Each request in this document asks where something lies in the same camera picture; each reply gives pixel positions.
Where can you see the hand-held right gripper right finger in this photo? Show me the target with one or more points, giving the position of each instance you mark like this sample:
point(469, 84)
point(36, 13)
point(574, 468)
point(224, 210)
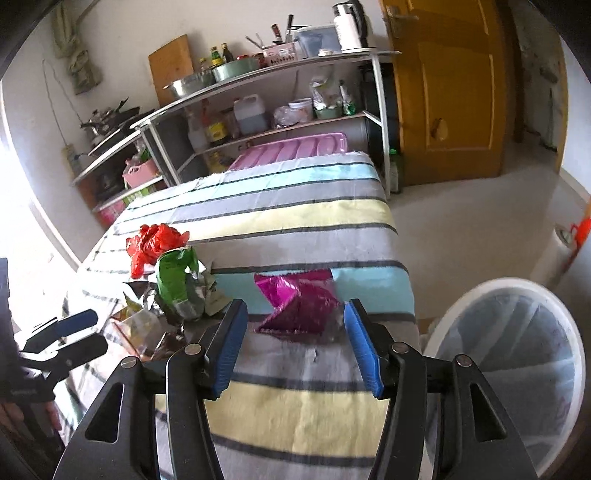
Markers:
point(364, 355)

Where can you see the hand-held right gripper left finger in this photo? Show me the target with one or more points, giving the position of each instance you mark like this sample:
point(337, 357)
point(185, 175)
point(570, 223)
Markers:
point(228, 350)

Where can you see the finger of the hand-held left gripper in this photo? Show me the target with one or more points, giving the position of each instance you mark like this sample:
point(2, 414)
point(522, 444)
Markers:
point(78, 350)
point(76, 318)

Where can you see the gold foil wrapper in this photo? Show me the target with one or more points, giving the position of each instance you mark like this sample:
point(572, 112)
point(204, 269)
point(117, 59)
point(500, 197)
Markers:
point(130, 307)

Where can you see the silver foil wrapper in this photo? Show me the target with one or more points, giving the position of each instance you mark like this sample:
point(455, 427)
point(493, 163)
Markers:
point(198, 295)

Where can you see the clear plastic box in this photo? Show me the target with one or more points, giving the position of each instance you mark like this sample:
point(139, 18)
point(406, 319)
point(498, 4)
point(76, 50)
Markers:
point(138, 330)

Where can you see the magenta foil wrapper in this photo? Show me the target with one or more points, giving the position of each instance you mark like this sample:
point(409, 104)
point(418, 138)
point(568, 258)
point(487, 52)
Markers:
point(300, 300)

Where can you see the green snack packet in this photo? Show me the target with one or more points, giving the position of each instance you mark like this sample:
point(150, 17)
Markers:
point(171, 281)

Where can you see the white round bin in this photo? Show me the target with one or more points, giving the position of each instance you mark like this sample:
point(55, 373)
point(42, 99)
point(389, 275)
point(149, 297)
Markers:
point(455, 314)

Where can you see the red plastic bag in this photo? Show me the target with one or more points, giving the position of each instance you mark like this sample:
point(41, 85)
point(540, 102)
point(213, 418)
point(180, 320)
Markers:
point(147, 247)

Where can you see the translucent bin liner bag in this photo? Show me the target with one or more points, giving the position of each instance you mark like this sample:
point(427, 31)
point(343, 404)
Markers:
point(508, 346)

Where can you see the person's left hand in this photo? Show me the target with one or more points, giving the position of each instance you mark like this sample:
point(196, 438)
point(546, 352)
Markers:
point(11, 413)

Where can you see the striped tablecloth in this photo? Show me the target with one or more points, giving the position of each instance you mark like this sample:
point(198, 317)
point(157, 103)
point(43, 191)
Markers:
point(300, 415)

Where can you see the pink plastic basket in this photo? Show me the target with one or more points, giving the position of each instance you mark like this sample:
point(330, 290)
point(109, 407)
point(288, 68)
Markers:
point(141, 174)

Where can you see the green glass bottle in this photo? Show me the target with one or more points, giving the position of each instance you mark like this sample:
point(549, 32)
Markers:
point(395, 173)

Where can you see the black cooking pot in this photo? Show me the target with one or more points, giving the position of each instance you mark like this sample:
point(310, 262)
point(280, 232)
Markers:
point(108, 120)

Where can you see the pink lidded storage bin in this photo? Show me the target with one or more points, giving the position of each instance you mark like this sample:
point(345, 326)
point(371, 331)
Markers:
point(286, 150)

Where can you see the white paper roll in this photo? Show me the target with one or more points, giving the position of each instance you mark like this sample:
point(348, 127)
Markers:
point(558, 258)

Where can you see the clear bottle with red cap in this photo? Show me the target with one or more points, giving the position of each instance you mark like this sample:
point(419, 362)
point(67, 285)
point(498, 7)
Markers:
point(196, 131)

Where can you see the yellow label sauce bottle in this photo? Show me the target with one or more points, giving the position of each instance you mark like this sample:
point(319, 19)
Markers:
point(216, 129)

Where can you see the plastic oil jug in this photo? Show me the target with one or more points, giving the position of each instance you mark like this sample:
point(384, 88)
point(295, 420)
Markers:
point(250, 115)

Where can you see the crumpled clear plastic bag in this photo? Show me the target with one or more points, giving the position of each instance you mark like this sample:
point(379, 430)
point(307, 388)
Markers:
point(284, 117)

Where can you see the green bowl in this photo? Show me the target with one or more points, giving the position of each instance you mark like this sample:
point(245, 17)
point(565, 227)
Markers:
point(328, 112)

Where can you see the white lidded tub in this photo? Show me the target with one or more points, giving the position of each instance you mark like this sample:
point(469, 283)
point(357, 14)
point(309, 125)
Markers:
point(301, 110)

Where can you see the hanging cloth bag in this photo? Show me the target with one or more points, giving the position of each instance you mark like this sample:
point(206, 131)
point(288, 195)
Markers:
point(78, 64)

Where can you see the green and white packet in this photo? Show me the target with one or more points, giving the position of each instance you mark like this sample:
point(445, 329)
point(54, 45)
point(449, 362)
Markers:
point(347, 99)

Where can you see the metal basin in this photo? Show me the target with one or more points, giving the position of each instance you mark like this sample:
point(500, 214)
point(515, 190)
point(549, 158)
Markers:
point(189, 84)

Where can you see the grey metal shelf rack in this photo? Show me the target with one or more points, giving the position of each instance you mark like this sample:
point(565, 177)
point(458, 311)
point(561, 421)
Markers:
point(378, 92)

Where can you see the white food packet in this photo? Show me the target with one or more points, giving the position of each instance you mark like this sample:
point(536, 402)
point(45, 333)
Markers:
point(323, 92)

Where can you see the wooden cutting board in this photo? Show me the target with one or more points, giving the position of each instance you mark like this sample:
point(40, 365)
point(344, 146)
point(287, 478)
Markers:
point(171, 64)

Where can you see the brown wooden door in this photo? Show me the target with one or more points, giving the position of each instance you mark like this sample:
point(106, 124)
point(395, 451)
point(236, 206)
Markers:
point(448, 92)

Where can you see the green enamel basin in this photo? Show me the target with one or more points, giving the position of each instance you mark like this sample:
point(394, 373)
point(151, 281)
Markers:
point(235, 70)

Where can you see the dark sauce bottle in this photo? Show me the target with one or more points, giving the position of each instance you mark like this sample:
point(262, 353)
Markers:
point(227, 53)

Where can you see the pink utensil basket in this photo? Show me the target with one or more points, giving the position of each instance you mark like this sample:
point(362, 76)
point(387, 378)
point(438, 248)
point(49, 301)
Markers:
point(279, 54)

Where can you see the clear plastic storage container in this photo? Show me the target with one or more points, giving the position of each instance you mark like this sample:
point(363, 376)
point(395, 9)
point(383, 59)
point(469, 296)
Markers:
point(316, 39)

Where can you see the kitchen knife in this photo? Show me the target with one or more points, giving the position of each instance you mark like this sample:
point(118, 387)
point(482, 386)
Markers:
point(277, 32)

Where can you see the white electric kettle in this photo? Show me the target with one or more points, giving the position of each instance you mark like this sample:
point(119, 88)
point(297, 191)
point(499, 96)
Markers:
point(359, 16)

